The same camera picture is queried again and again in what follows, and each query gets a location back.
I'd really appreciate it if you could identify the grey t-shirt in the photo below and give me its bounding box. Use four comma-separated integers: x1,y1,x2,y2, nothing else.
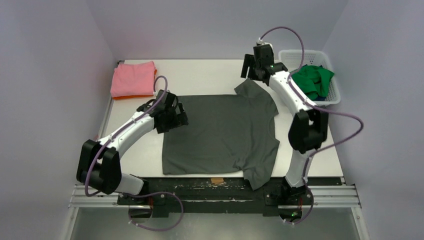
162,80,280,190

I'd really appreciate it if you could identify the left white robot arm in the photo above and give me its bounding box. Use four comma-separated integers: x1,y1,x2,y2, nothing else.
76,90,189,205

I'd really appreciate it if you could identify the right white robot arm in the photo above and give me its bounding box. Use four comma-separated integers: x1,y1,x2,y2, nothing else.
241,43,329,204

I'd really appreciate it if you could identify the white plastic basket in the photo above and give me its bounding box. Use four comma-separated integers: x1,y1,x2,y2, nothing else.
277,49,341,106

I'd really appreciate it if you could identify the orange folded t-shirt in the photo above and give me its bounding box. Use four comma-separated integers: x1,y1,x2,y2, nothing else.
111,67,158,101

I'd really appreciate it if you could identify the pink folded t-shirt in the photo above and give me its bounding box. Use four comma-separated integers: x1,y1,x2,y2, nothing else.
110,60,157,98

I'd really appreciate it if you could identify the green t-shirt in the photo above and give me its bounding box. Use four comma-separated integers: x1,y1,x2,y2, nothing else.
292,65,335,101

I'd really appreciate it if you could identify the blue t-shirt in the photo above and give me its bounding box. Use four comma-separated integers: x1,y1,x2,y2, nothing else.
314,96,326,101

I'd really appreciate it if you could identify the brown tape piece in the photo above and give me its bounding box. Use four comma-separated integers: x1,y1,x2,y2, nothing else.
210,177,225,186

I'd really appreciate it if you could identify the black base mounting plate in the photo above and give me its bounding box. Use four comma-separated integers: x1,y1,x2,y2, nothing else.
82,177,344,220

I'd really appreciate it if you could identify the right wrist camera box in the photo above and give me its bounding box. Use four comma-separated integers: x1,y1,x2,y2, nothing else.
256,39,273,48

